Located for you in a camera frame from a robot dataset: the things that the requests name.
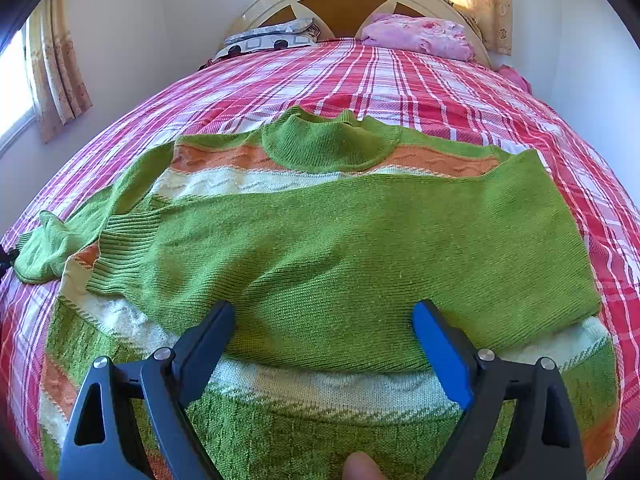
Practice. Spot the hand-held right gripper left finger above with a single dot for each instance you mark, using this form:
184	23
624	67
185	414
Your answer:
207	337

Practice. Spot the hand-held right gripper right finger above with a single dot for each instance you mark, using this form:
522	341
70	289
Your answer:
437	342

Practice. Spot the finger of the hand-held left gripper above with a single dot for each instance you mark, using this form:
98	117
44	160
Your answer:
7	260

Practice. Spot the green striped knit sweater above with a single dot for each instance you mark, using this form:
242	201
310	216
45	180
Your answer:
320	240

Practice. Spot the person's right hand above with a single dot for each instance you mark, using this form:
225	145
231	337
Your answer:
357	467

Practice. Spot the side window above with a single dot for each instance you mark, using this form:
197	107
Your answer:
12	95

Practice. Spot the beige patterned side curtain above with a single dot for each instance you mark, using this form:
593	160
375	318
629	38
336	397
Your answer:
57	65

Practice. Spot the red plaid bed blanket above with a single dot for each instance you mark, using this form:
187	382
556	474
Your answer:
400	90

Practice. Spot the pink cloth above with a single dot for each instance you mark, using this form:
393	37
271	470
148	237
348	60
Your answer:
515	77

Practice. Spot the grey patterned pillow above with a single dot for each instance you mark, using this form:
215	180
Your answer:
270	37

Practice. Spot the pink floral pillow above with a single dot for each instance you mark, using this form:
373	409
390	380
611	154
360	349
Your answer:
420	35

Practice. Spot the cream wooden headboard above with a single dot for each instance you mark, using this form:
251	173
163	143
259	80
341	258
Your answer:
345	7

